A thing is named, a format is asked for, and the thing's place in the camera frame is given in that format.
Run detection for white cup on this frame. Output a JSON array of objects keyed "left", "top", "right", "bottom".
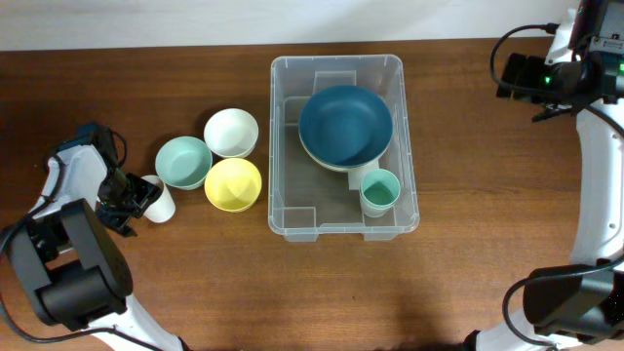
[{"left": 142, "top": 175, "right": 176, "bottom": 223}]

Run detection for dark blue plate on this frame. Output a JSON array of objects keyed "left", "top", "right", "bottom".
[{"left": 298, "top": 85, "right": 394, "bottom": 167}]

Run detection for green cup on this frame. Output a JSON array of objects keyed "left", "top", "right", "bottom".
[{"left": 360, "top": 169, "right": 401, "bottom": 211}]

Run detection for cream plate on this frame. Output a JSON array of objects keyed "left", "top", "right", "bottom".
[{"left": 299, "top": 137, "right": 380, "bottom": 173}]

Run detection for grey cup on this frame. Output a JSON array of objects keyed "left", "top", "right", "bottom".
[{"left": 360, "top": 194, "right": 397, "bottom": 217}]

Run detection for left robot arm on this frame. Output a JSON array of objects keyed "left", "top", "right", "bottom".
[{"left": 1, "top": 141, "right": 187, "bottom": 350}]

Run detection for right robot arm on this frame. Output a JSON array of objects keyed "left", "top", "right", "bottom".
[{"left": 462, "top": 0, "right": 623, "bottom": 350}]

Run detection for green bowl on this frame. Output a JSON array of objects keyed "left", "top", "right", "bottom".
[{"left": 155, "top": 136, "right": 213, "bottom": 190}]

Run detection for yellow bowl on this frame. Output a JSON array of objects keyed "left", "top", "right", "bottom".
[{"left": 204, "top": 158, "right": 262, "bottom": 213}]

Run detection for white bowl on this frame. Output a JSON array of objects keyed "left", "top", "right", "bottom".
[{"left": 204, "top": 108, "right": 259, "bottom": 158}]

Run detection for clear plastic storage bin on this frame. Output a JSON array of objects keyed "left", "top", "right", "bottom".
[{"left": 268, "top": 55, "right": 420, "bottom": 242}]

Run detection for white label in bin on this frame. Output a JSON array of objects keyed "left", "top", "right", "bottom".
[{"left": 347, "top": 165, "right": 371, "bottom": 190}]

